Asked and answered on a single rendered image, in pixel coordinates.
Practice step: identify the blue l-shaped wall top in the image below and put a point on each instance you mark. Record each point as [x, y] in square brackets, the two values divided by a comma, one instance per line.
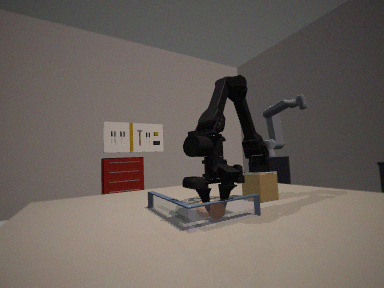
[189, 206]

